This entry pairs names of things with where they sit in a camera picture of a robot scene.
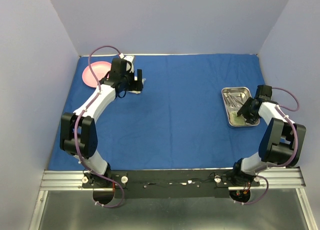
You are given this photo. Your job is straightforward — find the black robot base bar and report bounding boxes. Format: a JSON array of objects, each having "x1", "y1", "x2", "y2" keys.
[{"x1": 81, "y1": 168, "x2": 259, "y2": 204}]

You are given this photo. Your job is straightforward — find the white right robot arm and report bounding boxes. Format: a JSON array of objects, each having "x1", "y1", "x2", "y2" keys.
[{"x1": 229, "y1": 85, "x2": 307, "y2": 186}]

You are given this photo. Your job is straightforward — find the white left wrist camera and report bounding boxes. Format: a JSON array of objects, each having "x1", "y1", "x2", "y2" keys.
[{"x1": 119, "y1": 54, "x2": 135, "y2": 73}]

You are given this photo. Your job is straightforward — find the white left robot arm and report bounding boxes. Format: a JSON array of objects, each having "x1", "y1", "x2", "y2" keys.
[{"x1": 59, "y1": 56, "x2": 144, "y2": 187}]

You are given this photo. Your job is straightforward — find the pink plastic plate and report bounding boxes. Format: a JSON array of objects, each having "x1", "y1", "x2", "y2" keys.
[{"x1": 82, "y1": 61, "x2": 111, "y2": 88}]

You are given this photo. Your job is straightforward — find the steel instrument tray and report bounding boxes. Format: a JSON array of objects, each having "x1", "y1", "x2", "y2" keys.
[{"x1": 221, "y1": 87, "x2": 260, "y2": 127}]

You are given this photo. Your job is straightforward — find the green gauze packet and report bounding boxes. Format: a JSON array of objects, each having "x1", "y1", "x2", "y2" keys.
[
  {"x1": 128, "y1": 77, "x2": 146, "y2": 94},
  {"x1": 229, "y1": 111, "x2": 246, "y2": 127}
]

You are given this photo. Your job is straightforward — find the blue surgical drape cloth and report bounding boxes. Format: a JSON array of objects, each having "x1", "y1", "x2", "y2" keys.
[{"x1": 46, "y1": 53, "x2": 294, "y2": 171}]

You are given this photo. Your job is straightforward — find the steel surgical instruments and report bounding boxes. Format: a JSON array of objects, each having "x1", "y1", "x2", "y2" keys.
[{"x1": 222, "y1": 93, "x2": 243, "y2": 108}]

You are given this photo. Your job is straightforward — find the aluminium table edge rail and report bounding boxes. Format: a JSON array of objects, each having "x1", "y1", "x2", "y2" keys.
[{"x1": 92, "y1": 53, "x2": 258, "y2": 57}]

